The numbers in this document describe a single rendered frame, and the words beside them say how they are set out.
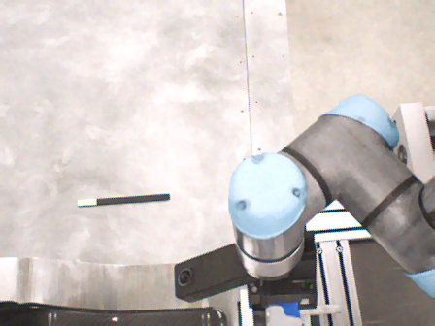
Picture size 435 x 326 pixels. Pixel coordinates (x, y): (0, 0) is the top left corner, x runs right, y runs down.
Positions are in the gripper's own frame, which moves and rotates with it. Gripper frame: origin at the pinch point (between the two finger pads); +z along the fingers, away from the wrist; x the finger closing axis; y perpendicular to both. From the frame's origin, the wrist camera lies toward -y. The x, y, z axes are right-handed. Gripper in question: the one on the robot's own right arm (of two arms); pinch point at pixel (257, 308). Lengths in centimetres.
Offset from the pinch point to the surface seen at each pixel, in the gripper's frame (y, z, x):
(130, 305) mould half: -17.3, 3.4, 2.8
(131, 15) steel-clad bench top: -18, 5, 54
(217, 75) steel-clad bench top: -4.2, 8.1, 42.8
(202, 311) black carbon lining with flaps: -7.7, 4.7, 1.7
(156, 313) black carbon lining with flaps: -13.9, 4.2, 1.6
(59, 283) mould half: -26.0, -1.8, 4.5
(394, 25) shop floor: 40, 87, 109
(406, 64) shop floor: 42, 89, 97
